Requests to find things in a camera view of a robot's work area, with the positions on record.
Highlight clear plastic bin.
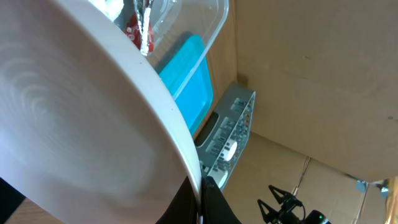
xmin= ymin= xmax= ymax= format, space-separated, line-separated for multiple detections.
xmin=90 ymin=0 xmax=230 ymax=100

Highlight teal plastic tray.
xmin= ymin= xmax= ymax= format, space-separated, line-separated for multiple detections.
xmin=159 ymin=35 xmax=214 ymax=135

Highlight white cup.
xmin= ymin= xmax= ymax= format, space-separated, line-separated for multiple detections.
xmin=223 ymin=139 xmax=238 ymax=161

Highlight red snack wrapper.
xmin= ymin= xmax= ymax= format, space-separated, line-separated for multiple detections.
xmin=124 ymin=0 xmax=155 ymax=56

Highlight grey bowl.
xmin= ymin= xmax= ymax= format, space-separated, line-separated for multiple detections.
xmin=212 ymin=170 xmax=228 ymax=189

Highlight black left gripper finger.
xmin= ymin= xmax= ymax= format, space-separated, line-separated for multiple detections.
xmin=156 ymin=177 xmax=198 ymax=224
xmin=269 ymin=185 xmax=294 ymax=205
xmin=201 ymin=176 xmax=241 ymax=224
xmin=257 ymin=199 xmax=279 ymax=223

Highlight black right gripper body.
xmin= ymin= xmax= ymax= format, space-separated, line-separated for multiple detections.
xmin=271 ymin=195 xmax=306 ymax=224

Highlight large pink plate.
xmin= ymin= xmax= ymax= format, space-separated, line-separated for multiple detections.
xmin=1 ymin=1 xmax=201 ymax=223

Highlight grey dishwasher rack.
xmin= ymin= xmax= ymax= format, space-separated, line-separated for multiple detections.
xmin=195 ymin=83 xmax=256 ymax=189

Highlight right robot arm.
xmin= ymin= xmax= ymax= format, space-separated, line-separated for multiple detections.
xmin=269 ymin=185 xmax=330 ymax=224

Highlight white tissue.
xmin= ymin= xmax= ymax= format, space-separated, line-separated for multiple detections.
xmin=89 ymin=0 xmax=124 ymax=21

